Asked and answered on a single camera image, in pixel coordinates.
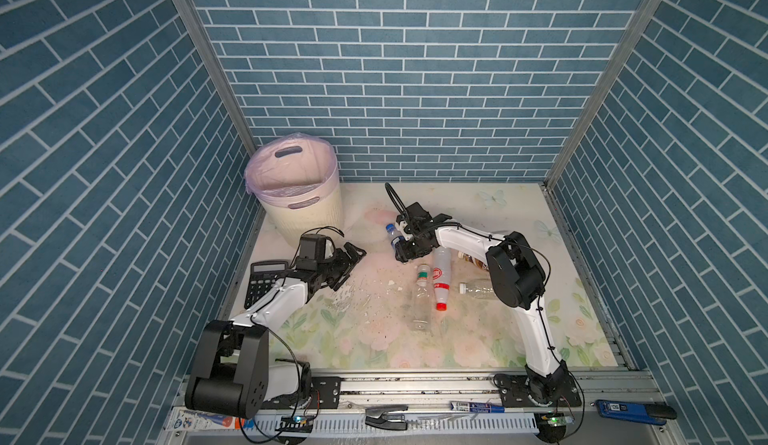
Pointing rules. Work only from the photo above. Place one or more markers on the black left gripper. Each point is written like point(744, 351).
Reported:
point(345, 263)

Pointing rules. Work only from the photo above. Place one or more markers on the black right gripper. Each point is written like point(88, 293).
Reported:
point(403, 254)

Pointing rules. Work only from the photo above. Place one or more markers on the clear bottle blue cap label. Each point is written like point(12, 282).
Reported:
point(395, 237)

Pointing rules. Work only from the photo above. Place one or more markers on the white bottle red cap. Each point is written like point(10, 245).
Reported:
point(441, 277)

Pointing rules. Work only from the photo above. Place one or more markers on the clear bottle green white cap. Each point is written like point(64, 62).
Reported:
point(422, 299)

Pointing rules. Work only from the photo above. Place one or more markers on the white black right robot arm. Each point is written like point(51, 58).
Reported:
point(517, 277)

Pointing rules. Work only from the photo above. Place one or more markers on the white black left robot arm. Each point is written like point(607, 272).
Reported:
point(232, 373)

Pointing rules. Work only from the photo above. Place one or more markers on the cream bin with pink liner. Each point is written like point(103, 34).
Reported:
point(296, 180)

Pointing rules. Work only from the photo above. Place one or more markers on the brown coffee bottle right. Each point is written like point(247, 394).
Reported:
point(470, 259)

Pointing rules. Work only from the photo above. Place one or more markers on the black calculator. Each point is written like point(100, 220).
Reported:
point(263, 277)

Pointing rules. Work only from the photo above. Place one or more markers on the black pliers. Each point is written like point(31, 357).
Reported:
point(388, 417)

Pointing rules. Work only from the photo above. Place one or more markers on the blue marker pen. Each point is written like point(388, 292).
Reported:
point(476, 407)

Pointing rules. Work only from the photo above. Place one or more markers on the white red blue box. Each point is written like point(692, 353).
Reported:
point(182, 419)

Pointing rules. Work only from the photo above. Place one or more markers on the blue black hand tool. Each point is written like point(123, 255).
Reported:
point(656, 414)

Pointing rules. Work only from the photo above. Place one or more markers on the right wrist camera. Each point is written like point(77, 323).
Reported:
point(401, 225)

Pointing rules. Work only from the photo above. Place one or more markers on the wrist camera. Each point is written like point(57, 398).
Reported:
point(401, 225)
point(314, 247)

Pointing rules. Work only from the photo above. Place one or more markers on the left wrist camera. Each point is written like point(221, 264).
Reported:
point(314, 247)

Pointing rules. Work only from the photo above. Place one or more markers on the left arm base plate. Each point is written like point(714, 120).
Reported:
point(324, 393)

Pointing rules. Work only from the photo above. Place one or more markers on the white slotted cable duct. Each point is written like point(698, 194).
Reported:
point(353, 425)

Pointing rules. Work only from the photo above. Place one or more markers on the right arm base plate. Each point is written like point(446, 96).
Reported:
point(510, 391)

